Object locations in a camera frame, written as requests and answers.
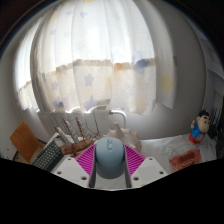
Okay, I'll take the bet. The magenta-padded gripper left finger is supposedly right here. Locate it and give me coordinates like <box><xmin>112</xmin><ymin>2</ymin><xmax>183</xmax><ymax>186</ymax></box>
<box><xmin>51</xmin><ymin>143</ymin><xmax>98</xmax><ymax>190</ymax></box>

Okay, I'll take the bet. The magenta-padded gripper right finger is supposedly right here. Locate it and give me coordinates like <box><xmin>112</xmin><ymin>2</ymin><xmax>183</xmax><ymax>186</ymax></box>
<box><xmin>123</xmin><ymin>143</ymin><xmax>169</xmax><ymax>190</ymax></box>

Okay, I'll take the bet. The light blue computer mouse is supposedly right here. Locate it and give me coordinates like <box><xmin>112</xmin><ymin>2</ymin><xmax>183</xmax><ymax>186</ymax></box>
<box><xmin>94</xmin><ymin>137</ymin><xmax>126</xmax><ymax>179</ymax></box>

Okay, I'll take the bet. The white printed tablecloth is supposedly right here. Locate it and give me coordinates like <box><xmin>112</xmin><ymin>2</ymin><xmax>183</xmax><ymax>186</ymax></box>
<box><xmin>49</xmin><ymin>133</ymin><xmax>218</xmax><ymax>174</ymax></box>

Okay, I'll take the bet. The black computer keyboard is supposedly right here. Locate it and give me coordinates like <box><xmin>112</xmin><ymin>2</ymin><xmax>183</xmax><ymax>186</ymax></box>
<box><xmin>31</xmin><ymin>139</ymin><xmax>66</xmax><ymax>173</ymax></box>

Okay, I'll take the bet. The large white conch shell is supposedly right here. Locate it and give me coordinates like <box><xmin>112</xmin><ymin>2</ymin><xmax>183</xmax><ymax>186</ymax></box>
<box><xmin>101</xmin><ymin>121</ymin><xmax>143</xmax><ymax>153</ymax></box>

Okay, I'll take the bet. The white radiator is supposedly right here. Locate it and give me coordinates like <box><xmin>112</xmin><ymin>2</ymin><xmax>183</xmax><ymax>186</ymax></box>
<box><xmin>36</xmin><ymin>105</ymin><xmax>128</xmax><ymax>141</ymax></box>

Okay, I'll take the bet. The brown wooden chair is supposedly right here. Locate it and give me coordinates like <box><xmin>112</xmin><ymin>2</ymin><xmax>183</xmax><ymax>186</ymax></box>
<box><xmin>9</xmin><ymin>121</ymin><xmax>46</xmax><ymax>164</ymax></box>

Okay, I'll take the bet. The cartoon boy figure clock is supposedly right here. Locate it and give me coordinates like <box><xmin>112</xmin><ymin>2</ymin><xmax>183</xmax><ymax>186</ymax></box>
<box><xmin>188</xmin><ymin>109</ymin><xmax>212</xmax><ymax>145</ymax></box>

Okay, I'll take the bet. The black router with antennas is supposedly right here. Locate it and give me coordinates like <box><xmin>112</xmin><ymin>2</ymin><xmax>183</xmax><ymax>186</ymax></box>
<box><xmin>208</xmin><ymin>107</ymin><xmax>224</xmax><ymax>140</ymax></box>

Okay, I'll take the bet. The white star-print curtain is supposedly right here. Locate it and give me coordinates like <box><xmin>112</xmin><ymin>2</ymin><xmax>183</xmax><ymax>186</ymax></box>
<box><xmin>14</xmin><ymin>0</ymin><xmax>178</xmax><ymax>116</ymax></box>

